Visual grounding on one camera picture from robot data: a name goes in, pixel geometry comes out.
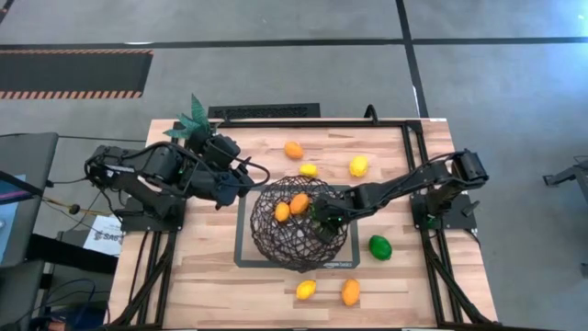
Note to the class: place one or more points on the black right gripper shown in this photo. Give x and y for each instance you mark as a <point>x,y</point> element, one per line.
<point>333,209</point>

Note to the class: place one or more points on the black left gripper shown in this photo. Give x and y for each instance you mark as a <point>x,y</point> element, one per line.
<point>225,190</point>

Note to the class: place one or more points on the orange citrus fruit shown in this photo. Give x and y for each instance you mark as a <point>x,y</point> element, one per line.
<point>282,212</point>
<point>350,292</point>
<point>293,150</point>
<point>299,203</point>

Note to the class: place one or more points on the dark woven wicker basket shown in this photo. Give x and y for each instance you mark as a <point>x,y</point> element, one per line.
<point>294,257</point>

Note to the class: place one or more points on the large bright green lime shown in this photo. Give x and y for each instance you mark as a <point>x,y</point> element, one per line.
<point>380,247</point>

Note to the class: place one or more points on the large yellow lemon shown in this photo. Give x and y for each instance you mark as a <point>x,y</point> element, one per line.
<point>306,289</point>

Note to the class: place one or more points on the small yellow lemon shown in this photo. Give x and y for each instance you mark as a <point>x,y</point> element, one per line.
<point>308,170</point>

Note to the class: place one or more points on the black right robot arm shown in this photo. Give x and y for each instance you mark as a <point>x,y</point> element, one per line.
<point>395,188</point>

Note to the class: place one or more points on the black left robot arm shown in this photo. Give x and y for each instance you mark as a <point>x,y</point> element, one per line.
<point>138,184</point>

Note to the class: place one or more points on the black-bordered baking mat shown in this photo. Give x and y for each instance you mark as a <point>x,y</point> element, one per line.
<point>239,239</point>

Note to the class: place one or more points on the green snake plant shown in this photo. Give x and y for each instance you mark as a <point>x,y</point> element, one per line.
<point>198,112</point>

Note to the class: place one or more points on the black perforated bar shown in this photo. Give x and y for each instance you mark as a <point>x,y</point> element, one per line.
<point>264,110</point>

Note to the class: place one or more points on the white printed paper sheet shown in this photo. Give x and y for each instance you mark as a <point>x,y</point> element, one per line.
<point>103,236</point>

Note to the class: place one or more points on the hazard-striped black floor mat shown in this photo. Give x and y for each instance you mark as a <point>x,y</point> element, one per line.
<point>69,73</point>

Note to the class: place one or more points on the blue screen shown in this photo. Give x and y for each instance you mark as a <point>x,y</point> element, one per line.
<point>9,220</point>

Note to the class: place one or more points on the black stand leg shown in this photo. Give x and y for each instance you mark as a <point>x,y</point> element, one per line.
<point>567,174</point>

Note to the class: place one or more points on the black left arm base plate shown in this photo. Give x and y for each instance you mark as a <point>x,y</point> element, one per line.
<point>138,223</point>

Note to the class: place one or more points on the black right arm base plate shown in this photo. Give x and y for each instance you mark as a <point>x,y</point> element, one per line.
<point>459,216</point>

